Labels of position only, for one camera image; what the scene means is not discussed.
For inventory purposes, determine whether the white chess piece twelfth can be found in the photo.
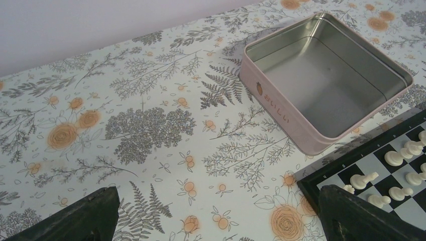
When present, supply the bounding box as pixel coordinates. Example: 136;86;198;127
389;187;413;201

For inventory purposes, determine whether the white chess piece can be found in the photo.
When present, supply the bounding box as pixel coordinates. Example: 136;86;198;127
343;185;355;194
401;141;424;158
384;148;413;166
350;172;379;190

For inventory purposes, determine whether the floral patterned table mat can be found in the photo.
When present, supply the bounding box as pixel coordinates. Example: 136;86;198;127
1;1;425;240

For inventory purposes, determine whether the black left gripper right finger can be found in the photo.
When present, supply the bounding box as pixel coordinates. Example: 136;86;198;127
318;185;425;240

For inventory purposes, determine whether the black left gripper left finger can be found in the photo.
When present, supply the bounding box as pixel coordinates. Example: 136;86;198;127
6;186;120;240

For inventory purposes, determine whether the white chess piece thirteenth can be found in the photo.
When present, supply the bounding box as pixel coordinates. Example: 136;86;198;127
367;194;391;208

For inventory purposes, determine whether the white chess piece fourteenth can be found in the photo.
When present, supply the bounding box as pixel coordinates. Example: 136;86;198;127
405;172;426;186

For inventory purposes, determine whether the pink metal tin box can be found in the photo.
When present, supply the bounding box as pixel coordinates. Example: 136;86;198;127
239;12;414;155

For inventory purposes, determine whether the black silver chess board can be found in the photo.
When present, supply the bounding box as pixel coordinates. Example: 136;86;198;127
297;110;425;230

